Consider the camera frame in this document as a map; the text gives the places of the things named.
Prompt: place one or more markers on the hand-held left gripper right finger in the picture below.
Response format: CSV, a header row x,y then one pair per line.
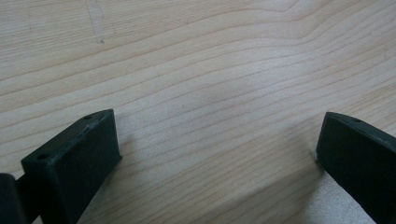
x,y
361,161

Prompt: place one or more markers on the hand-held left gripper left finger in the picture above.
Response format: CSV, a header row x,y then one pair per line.
x,y
71,161

